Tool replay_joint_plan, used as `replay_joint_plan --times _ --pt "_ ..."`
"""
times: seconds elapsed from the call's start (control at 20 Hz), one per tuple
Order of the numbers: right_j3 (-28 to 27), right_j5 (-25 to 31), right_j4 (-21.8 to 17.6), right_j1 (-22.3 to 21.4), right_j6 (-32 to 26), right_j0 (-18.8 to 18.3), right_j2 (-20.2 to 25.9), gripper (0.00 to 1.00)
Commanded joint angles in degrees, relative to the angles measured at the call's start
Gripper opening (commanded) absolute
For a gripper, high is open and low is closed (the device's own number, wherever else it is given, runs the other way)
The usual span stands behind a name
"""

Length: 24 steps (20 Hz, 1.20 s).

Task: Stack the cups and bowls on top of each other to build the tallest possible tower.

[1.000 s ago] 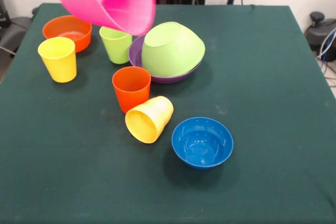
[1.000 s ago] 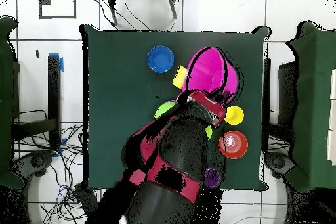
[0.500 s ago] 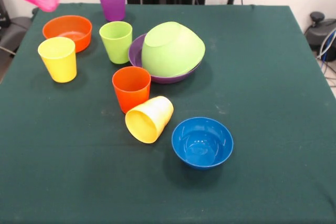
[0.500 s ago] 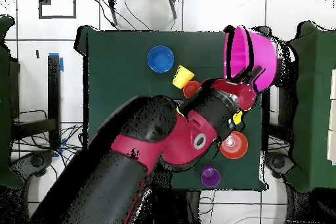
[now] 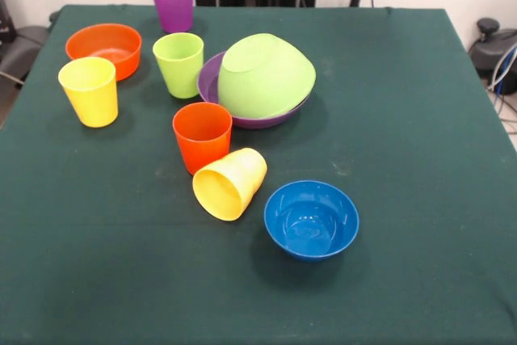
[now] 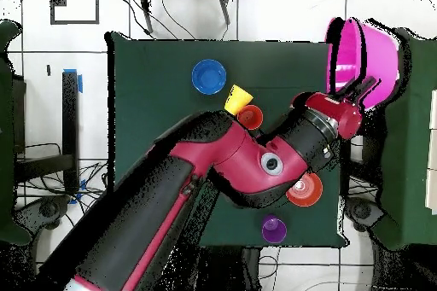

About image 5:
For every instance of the green bowl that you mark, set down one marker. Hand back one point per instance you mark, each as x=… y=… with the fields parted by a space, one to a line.
x=262 y=78

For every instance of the yellow ribbed cup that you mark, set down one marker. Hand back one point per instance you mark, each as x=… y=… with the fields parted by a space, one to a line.
x=226 y=191

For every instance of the orange cup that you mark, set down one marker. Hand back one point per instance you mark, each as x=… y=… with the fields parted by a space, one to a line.
x=202 y=143

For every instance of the purple bowl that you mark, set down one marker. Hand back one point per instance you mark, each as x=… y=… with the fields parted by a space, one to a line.
x=206 y=82

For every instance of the blue bowl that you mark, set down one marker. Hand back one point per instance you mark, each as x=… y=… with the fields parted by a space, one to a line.
x=335 y=215

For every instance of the green cup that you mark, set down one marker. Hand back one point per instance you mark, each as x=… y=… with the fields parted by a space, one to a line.
x=179 y=74

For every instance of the purple cup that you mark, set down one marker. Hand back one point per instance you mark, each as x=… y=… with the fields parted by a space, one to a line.
x=173 y=9

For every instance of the tall yellow cup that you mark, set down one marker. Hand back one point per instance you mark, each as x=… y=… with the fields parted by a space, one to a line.
x=93 y=106

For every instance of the dark green tablecloth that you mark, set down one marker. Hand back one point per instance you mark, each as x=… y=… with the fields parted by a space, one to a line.
x=121 y=260

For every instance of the orange bowl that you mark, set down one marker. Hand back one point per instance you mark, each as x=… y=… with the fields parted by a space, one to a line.
x=101 y=38

